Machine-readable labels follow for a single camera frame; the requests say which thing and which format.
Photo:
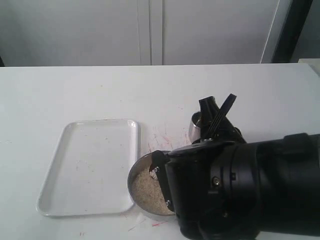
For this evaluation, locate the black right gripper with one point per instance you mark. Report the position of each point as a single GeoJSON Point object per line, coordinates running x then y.
{"type": "Point", "coordinates": [200, 183]}

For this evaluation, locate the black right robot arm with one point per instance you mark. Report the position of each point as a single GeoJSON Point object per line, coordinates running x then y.
{"type": "Point", "coordinates": [279, 182]}

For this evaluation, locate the small steel cup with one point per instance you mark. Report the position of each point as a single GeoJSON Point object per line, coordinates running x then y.
{"type": "Point", "coordinates": [194, 130]}

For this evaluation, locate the white rectangular plastic tray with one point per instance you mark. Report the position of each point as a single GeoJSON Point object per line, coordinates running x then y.
{"type": "Point", "coordinates": [89, 170]}

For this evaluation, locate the steel bowl of rice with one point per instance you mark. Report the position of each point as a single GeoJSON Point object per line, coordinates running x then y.
{"type": "Point", "coordinates": [145, 191]}

